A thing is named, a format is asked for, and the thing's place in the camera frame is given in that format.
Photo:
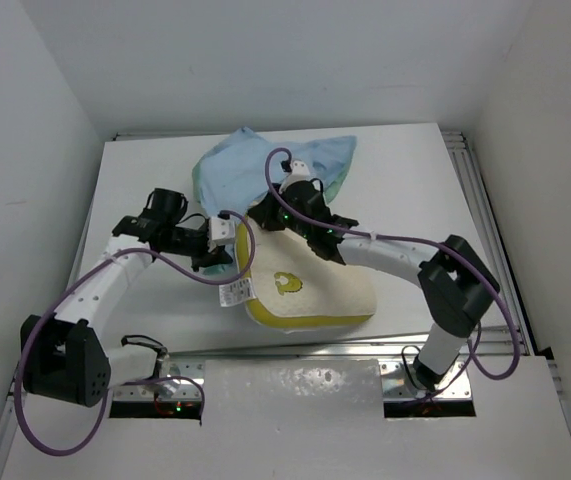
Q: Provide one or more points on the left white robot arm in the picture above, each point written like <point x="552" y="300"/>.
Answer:
<point x="62" y="351"/>

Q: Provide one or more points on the cream yellow pillow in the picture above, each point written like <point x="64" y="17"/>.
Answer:
<point x="295" y="290"/>

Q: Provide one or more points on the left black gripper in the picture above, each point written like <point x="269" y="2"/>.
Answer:
<point x="207" y="258"/>

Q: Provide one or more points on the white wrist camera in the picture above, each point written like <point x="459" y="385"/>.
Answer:
<point x="299" y="171"/>
<point x="221" y="232"/>

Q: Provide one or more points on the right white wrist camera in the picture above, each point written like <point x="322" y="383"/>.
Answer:
<point x="299" y="171"/>

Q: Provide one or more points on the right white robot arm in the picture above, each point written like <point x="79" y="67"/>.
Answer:
<point x="457" y="286"/>

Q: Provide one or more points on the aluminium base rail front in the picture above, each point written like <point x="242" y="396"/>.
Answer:
<point x="308" y="366"/>

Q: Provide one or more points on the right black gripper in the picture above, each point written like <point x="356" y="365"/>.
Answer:
<point x="265" y="210"/>

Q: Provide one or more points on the aluminium frame rail right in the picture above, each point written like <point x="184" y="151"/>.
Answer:
<point x="470" y="178"/>

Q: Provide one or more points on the blue green pillowcase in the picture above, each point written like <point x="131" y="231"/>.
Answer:
<point x="230" y="176"/>

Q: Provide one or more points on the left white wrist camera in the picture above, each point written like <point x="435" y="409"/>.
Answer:
<point x="221" y="232"/>

